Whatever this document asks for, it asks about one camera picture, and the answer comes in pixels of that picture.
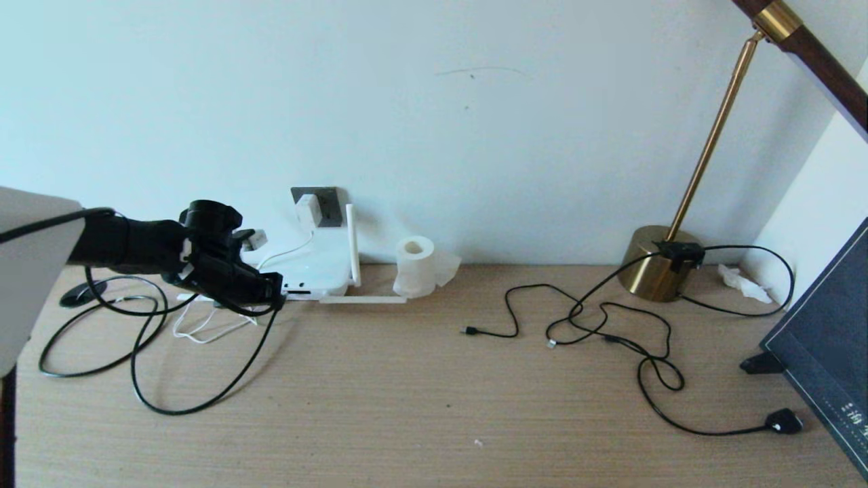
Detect black ethernet cable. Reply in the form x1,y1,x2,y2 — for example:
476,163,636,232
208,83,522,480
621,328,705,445
39,288,309,415

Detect white router with antennas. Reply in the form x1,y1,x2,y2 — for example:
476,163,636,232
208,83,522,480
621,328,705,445
178,203,409,304

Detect white toilet paper roll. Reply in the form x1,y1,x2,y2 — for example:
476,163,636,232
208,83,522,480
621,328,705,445
392,235,462,300

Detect brass desk lamp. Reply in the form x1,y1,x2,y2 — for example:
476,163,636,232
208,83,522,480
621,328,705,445
618,0,868,304

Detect crumpled white tissue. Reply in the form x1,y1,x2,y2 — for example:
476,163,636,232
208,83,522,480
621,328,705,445
719,265,774,304

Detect thin white adapter cable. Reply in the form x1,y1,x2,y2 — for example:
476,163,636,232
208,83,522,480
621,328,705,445
122,230,317,345

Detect grey wall socket plate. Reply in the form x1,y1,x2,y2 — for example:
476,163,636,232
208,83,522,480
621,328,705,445
291,187,342,228

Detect black braided left wrist cable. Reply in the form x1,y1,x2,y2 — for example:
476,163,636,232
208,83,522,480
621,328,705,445
85,266,284,318

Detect black round disc with cable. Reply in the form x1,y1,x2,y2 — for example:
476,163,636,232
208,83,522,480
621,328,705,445
60,281,108,309

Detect thin black usb cable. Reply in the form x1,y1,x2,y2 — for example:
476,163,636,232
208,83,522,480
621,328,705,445
460,283,686,394

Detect black cables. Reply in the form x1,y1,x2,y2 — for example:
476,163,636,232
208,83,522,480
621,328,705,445
546,244,804,436

